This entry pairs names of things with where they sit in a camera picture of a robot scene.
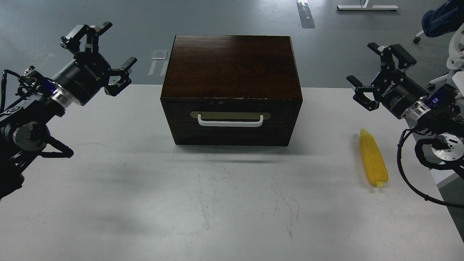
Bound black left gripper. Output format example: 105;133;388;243
51;22;137;106

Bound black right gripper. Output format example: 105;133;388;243
346;42;429;119

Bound yellow corn cob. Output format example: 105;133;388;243
359;128;389;188

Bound wooden drawer with white handle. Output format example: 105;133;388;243
163;99;301;132

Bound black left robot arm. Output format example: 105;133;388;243
0;22;137;197

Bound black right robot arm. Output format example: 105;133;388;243
346;42;463;209

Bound dark wooden drawer cabinet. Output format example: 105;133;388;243
160;35;303;146

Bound white floor tape marks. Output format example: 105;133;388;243
148;50;170;76

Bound white desk foot bar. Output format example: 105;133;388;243
336;0;399;11

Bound dark blue cloth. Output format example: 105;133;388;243
421;0;464;38

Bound grey floor tape strip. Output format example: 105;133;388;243
295;0;315;29

